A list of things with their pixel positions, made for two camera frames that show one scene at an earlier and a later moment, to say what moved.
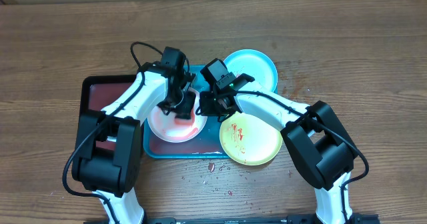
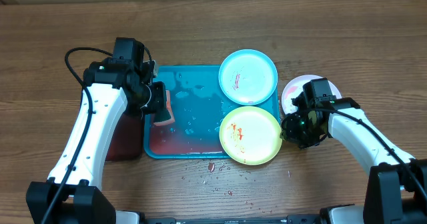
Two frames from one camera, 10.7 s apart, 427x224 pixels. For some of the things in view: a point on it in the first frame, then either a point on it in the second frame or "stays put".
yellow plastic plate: [250, 141] stays put
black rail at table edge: [307, 219] stays put
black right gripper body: [220, 110] to [305, 131]
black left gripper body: [182, 105] to [145, 107]
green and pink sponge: [185, 122] to [166, 115]
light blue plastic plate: [255, 65] stays put
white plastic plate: [169, 128] to [295, 86]
